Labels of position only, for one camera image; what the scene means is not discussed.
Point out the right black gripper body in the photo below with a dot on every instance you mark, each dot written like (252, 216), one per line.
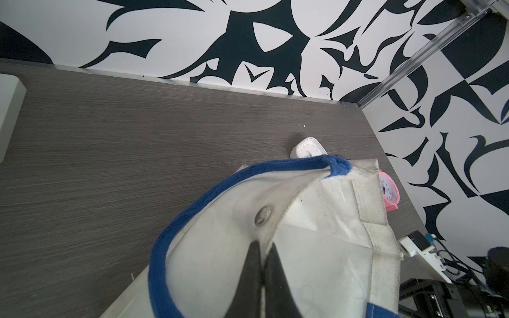
(465, 297)

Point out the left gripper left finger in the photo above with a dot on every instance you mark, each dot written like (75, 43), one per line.
(247, 299)

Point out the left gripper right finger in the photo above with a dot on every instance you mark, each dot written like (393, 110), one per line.
(279, 301)

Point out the white canvas bag blue handles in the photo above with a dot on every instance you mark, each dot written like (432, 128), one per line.
(325, 214)

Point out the pink alarm clock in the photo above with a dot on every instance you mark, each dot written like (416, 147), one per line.
(390, 192)

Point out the white square alarm clock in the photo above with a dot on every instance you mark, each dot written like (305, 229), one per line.
(307, 148)

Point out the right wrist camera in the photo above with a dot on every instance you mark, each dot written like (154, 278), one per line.
(419, 246)

